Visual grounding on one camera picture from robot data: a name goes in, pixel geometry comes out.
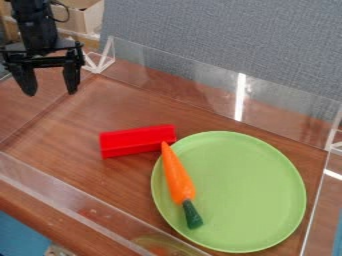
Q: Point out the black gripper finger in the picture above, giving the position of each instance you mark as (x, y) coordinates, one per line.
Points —
(26, 79)
(72, 74)

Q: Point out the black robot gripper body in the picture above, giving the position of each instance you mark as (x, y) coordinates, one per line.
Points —
(43, 49)

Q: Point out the red rectangular block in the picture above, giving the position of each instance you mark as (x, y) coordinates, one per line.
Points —
(138, 140)

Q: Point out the orange toy carrot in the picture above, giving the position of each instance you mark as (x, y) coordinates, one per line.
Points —
(181, 186)

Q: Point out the green round plate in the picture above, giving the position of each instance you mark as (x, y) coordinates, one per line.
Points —
(251, 192)

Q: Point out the wooden box on shelf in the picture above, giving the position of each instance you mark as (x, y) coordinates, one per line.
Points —
(73, 15)

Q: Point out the clear acrylic corner bracket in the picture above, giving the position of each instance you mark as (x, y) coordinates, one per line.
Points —
(100, 61)

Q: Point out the clear acrylic enclosure walls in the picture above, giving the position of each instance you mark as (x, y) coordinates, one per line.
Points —
(90, 203)

